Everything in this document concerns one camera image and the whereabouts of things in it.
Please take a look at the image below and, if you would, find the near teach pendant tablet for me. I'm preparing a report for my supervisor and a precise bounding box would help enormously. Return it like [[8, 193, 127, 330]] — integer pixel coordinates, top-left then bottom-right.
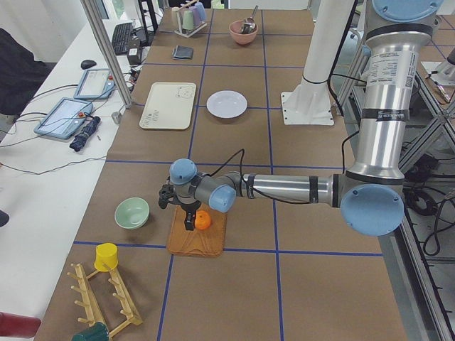
[[34, 97, 93, 140]]

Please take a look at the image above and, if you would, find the wooden cutting board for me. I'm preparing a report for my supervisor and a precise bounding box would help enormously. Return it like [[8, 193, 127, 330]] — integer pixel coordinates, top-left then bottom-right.
[[166, 204, 228, 257]]

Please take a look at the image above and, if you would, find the purple cup on rack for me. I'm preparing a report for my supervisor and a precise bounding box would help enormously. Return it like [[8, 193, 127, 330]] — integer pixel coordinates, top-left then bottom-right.
[[189, 6, 201, 26]]

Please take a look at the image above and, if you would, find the orange mandarin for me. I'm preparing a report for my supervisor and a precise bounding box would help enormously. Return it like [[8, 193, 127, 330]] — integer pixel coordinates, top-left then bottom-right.
[[194, 210, 212, 230]]

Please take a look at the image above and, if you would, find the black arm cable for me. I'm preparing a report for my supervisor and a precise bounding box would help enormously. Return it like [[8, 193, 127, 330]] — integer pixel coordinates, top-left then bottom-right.
[[209, 148, 342, 205]]

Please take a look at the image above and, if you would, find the metal scoop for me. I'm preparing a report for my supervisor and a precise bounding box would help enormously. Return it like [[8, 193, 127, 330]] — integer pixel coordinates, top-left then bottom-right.
[[240, 5, 259, 35]]

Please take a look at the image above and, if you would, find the blue cup on rack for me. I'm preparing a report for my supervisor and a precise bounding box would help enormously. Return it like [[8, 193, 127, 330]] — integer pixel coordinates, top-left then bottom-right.
[[194, 1, 206, 21]]

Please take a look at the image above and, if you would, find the white wire cup rack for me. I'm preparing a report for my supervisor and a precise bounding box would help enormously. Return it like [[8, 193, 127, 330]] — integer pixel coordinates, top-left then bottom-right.
[[171, 1, 207, 38]]

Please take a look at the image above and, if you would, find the grey folded cloth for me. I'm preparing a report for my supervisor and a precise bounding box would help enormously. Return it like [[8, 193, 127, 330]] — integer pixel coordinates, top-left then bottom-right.
[[172, 45, 193, 60]]

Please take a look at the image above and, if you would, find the yellow cup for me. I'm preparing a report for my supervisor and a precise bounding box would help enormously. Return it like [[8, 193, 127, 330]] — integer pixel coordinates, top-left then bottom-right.
[[94, 242, 119, 272]]

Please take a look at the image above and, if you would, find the black keyboard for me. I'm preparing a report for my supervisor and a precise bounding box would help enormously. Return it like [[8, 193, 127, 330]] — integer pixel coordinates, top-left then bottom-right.
[[111, 22, 134, 55]]

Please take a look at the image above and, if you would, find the dark green cup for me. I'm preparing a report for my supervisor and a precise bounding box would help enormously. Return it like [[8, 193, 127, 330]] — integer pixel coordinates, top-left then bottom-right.
[[71, 322, 109, 341]]

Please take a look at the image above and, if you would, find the white plate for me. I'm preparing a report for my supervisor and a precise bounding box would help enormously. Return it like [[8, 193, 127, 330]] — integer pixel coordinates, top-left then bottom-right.
[[206, 90, 247, 119]]

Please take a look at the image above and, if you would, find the cream bear tray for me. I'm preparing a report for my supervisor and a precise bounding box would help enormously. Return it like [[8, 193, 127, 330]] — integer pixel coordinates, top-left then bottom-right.
[[139, 82, 196, 130]]

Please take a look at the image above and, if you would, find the pink bowl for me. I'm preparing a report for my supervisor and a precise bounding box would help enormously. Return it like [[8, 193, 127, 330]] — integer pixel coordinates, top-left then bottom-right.
[[229, 20, 258, 45]]

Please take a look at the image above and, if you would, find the black box on desk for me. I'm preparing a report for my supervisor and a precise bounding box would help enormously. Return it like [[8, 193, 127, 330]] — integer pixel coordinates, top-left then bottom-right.
[[127, 46, 142, 65]]

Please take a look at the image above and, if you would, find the aluminium frame post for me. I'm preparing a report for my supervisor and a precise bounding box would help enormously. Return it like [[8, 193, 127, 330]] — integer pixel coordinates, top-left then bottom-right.
[[80, 0, 133, 109]]

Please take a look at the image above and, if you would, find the green ceramic bowl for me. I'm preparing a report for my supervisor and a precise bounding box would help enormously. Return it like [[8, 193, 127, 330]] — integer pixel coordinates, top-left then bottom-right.
[[114, 197, 150, 230]]

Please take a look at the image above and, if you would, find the dark blue folded umbrella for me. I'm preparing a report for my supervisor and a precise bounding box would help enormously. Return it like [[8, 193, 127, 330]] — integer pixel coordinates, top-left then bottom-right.
[[70, 117, 101, 152]]

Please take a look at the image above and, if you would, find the far teach pendant tablet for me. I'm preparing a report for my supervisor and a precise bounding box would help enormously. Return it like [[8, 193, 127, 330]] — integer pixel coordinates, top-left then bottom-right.
[[74, 69, 115, 100]]

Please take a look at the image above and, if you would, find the red cylinder object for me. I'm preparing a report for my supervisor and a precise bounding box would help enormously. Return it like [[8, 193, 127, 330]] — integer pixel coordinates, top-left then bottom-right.
[[1, 312, 42, 338]]

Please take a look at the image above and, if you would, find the teach pendant tablet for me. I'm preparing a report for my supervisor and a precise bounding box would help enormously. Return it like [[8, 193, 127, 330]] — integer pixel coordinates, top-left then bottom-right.
[[34, 97, 93, 140], [74, 69, 115, 100]]

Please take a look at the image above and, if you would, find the wooden cup rack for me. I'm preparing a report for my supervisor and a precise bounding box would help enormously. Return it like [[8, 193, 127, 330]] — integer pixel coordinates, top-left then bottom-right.
[[67, 263, 144, 340]]

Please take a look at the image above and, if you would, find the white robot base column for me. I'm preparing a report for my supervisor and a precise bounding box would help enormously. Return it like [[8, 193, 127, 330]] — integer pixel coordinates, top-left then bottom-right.
[[282, 0, 355, 126]]

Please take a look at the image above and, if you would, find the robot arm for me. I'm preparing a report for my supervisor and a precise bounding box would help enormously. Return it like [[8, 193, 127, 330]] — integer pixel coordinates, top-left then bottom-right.
[[159, 1, 441, 236]]

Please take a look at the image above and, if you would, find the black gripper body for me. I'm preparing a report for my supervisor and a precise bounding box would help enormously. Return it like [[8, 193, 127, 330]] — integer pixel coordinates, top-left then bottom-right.
[[158, 183, 201, 213]]

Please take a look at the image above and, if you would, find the black computer mouse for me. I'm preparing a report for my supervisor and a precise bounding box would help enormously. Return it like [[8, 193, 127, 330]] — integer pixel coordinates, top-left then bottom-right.
[[80, 59, 97, 70]]

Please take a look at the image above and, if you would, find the green cup on rack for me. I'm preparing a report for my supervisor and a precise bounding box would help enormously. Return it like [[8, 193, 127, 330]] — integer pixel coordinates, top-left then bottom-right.
[[182, 10, 194, 31]]

